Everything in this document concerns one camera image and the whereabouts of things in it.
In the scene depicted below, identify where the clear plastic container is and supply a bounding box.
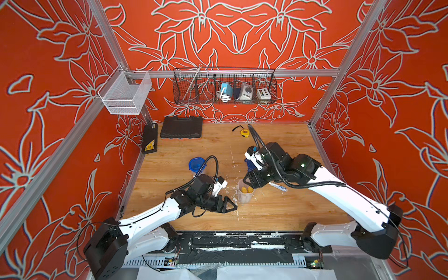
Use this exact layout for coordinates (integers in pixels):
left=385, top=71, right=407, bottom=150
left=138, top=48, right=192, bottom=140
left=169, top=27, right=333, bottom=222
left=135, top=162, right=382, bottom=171
left=237, top=180, right=254, bottom=204
left=188, top=156, right=207, bottom=175

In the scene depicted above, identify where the blue container lid back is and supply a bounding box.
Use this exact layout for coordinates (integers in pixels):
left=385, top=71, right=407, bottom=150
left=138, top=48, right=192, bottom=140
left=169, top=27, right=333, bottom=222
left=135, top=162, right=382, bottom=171
left=245, top=159, right=257, bottom=172

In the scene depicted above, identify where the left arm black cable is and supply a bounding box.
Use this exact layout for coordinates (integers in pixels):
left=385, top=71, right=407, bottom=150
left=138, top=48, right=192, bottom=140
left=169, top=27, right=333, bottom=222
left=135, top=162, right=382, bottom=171
left=75, top=154, right=219, bottom=274

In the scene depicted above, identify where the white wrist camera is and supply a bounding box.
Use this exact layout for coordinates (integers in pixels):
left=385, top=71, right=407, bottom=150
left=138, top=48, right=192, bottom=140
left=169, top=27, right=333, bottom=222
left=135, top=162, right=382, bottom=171
left=212, top=176, right=228, bottom=197
left=245, top=146, right=266, bottom=170

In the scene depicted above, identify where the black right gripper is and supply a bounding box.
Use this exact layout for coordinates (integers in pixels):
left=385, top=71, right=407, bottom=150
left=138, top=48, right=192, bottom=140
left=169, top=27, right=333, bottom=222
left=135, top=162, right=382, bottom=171
left=239, top=166, right=284, bottom=190

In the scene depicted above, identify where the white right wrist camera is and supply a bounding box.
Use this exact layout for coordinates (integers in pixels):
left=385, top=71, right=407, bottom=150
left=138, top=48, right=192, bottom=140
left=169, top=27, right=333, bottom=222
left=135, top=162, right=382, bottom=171
left=245, top=146, right=266, bottom=170

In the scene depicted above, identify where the blue container lid front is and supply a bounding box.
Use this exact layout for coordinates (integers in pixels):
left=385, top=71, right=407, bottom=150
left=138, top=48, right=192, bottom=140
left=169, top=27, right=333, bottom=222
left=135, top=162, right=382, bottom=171
left=188, top=156, right=207, bottom=174

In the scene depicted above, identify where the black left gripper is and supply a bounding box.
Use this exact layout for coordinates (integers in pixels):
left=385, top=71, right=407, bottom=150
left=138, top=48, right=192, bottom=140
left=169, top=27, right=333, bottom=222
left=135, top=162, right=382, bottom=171
left=196, top=194, right=238, bottom=215

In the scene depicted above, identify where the yellow tape measure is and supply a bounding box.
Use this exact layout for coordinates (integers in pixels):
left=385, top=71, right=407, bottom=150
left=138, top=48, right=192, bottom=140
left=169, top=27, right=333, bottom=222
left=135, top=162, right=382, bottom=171
left=232, top=125, right=250, bottom=138

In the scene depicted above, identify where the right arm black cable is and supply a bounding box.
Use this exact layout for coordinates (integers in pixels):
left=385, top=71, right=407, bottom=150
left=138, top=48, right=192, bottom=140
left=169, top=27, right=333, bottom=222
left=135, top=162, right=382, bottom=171
left=247, top=124, right=410, bottom=270

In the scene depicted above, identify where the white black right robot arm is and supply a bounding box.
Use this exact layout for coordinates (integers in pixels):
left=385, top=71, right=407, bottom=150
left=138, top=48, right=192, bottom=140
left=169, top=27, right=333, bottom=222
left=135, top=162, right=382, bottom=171
left=243, top=142, right=403, bottom=260

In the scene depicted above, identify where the black tool case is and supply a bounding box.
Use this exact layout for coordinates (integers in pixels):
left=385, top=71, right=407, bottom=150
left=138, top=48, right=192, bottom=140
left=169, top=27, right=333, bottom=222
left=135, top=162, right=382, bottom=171
left=161, top=116, right=203, bottom=140

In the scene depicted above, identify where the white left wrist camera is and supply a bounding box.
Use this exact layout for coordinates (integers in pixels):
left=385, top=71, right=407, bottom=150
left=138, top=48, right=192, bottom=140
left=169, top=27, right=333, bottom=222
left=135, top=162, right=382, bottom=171
left=212, top=176, right=228, bottom=197

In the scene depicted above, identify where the blue white device in basket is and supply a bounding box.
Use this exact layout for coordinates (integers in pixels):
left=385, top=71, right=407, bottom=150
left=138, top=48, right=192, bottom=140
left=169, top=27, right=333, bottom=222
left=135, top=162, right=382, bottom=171
left=216, top=83, right=233, bottom=103

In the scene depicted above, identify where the white button box in basket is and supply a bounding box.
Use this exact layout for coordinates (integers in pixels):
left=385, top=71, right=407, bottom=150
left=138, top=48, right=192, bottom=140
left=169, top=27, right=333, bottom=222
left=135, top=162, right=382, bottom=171
left=257, top=87, right=271, bottom=104

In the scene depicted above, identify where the white wire basket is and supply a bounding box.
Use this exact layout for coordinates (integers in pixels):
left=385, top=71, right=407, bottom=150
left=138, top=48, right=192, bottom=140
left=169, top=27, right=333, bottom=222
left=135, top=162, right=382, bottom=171
left=99, top=70, right=152, bottom=115

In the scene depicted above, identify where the small toothpaste tube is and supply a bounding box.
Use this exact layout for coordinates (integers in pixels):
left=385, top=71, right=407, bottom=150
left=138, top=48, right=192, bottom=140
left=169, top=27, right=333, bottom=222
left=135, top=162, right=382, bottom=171
left=269, top=182, right=288, bottom=192

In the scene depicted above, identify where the grey white device in basket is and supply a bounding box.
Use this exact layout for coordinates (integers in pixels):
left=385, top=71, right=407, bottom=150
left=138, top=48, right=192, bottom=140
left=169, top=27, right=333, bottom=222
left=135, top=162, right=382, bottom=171
left=233, top=84, right=253, bottom=102

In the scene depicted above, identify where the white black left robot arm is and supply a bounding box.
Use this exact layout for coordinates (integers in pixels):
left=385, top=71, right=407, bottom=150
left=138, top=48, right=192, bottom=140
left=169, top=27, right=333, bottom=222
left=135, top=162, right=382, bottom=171
left=83, top=174, right=237, bottom=280

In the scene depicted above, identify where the black wire wall basket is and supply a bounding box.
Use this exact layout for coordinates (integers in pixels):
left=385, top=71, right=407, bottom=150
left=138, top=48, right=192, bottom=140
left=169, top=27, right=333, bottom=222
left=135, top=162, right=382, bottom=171
left=173, top=66, right=278, bottom=105

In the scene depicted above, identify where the blue container lid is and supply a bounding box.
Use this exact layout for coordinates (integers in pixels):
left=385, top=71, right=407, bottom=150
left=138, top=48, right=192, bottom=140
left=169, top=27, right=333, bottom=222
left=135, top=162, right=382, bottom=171
left=245, top=159, right=257, bottom=172
left=188, top=156, right=207, bottom=174

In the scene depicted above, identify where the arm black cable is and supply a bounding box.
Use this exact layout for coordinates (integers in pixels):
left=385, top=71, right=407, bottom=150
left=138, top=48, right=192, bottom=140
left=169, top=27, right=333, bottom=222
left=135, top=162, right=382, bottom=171
left=247, top=124, right=410, bottom=270
left=75, top=154, right=219, bottom=274

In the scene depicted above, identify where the black box yellow label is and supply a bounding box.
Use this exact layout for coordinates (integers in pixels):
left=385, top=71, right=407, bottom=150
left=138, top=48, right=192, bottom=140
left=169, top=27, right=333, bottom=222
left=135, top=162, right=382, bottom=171
left=141, top=123, right=158, bottom=155

